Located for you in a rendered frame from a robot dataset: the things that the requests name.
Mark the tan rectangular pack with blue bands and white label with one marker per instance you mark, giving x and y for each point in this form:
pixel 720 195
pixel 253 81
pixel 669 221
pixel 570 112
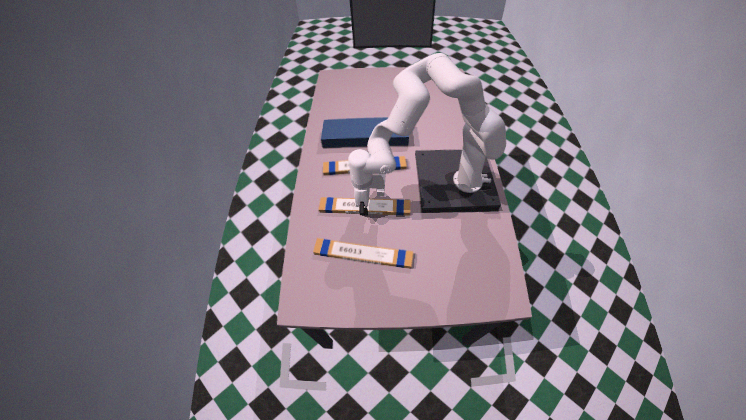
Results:
pixel 342 167

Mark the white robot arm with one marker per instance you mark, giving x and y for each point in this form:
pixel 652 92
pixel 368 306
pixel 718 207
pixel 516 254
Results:
pixel 413 99

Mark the blue rectangular block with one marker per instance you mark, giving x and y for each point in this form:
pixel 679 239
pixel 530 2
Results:
pixel 354 132

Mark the orange flat pack with blue bands and white label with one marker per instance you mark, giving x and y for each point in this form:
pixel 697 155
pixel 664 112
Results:
pixel 375 206

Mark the orange box with blue bands and white label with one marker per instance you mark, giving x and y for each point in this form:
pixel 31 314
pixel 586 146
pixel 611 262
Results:
pixel 363 253

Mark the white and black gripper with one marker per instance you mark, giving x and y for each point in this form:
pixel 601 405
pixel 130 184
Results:
pixel 361 199

